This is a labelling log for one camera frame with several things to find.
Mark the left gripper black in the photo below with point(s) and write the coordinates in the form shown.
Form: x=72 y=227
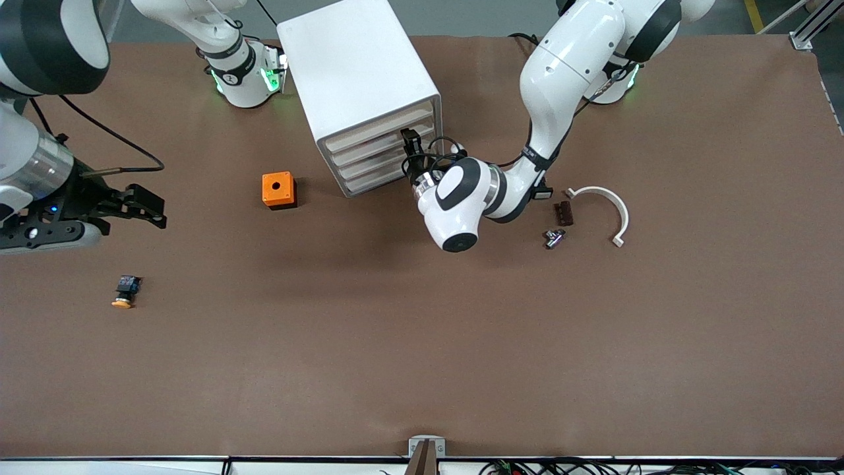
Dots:
x=415 y=171

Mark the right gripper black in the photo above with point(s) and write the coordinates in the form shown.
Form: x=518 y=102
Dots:
x=84 y=200

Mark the white plastic drawer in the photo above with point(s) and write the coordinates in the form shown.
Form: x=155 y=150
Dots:
x=382 y=130
x=369 y=150
x=376 y=177
x=372 y=163

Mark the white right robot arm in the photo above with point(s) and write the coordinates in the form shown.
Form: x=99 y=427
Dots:
x=237 y=86

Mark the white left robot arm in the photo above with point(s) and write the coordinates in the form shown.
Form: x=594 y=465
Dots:
x=560 y=72

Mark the yellow mushroom push button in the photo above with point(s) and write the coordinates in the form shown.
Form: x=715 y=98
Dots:
x=125 y=290

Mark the white drawer cabinet housing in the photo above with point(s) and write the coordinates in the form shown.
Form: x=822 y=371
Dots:
x=356 y=66

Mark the black square white-faced push button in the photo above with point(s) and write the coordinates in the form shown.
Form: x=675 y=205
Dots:
x=544 y=193

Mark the dark red cylindrical capacitor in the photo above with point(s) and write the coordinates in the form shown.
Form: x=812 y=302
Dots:
x=564 y=214

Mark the chrome angle valve fitting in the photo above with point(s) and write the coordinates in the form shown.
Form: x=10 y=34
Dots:
x=554 y=239

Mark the brown table mat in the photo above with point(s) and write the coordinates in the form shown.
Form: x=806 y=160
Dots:
x=395 y=330

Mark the white semicircular pipe clamp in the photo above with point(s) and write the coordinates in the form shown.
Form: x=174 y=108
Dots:
x=624 y=218

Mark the aluminium profile bar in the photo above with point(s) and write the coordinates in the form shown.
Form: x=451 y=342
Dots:
x=814 y=23

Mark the orange button enclosure box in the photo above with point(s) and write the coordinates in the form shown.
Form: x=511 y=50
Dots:
x=277 y=188

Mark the grey metal bracket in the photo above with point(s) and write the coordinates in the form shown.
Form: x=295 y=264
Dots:
x=415 y=448

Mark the brown post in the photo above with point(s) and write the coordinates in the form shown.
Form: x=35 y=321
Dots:
x=425 y=462

